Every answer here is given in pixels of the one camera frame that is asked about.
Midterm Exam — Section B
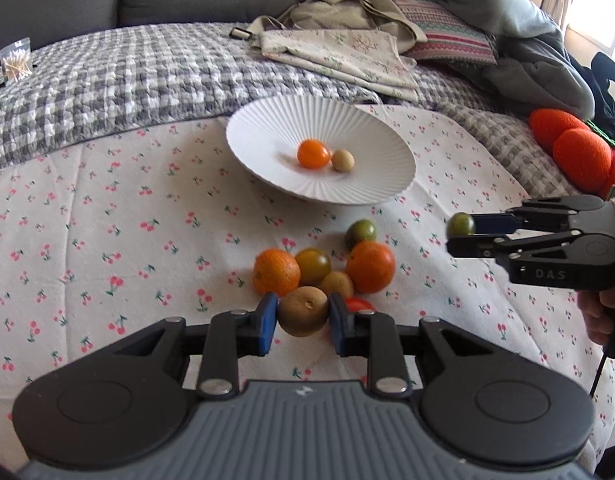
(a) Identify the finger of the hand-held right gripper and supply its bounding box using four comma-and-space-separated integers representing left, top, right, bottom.
445, 229, 584, 264
469, 194, 608, 237

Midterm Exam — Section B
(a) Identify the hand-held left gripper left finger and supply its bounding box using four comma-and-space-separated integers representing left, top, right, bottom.
103, 292, 280, 397

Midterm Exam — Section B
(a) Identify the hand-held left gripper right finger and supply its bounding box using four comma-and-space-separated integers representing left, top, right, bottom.
328, 292, 494, 399

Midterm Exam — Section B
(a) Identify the small green tomato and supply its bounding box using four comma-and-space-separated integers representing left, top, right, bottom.
446, 212, 476, 238

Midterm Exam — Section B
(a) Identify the brown round kiwi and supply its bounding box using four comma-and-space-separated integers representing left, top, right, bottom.
277, 286, 331, 338

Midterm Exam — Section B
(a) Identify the white ribbed plate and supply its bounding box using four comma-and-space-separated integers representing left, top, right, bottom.
225, 96, 418, 206

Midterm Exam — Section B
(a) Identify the person's right hand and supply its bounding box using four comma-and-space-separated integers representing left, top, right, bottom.
576, 287, 615, 347

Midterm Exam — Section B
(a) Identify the small brown kiwi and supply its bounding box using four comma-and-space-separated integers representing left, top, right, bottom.
319, 270, 356, 300

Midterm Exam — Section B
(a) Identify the orange mandarin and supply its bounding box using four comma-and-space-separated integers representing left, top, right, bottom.
252, 249, 302, 298
345, 241, 397, 295

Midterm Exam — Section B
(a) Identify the olive brown tomato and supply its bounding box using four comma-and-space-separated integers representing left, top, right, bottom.
294, 248, 333, 288

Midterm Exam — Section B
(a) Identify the orange knitted plush toy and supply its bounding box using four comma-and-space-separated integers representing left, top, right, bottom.
527, 108, 615, 195

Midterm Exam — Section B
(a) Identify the dark grey garment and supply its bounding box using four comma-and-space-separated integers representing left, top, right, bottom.
461, 29, 597, 119

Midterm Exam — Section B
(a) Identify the black garment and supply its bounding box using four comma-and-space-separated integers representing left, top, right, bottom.
569, 52, 615, 147

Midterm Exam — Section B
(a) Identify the small orange tomato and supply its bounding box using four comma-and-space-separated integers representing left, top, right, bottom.
296, 139, 332, 170

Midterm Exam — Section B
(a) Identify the cherry print white cloth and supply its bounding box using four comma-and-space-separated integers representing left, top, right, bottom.
0, 102, 615, 480

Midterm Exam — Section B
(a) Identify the striped patterned pillow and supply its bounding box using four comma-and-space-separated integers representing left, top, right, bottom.
369, 0, 499, 67

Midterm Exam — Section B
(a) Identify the floral beige cloth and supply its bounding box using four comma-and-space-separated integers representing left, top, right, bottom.
259, 28, 421, 104

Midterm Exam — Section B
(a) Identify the grey green sweatshirt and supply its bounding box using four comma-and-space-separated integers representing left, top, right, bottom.
401, 0, 564, 42

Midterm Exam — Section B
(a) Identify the beige canvas bag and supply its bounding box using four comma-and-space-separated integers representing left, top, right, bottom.
229, 0, 429, 57

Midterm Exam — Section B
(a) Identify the grey checked blanket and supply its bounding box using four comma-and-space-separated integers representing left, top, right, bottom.
0, 22, 584, 202

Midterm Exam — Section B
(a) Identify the bag of cotton swabs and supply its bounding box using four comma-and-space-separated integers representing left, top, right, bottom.
0, 37, 36, 82

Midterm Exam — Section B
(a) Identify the black cable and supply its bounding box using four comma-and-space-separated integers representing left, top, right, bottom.
589, 342, 613, 399

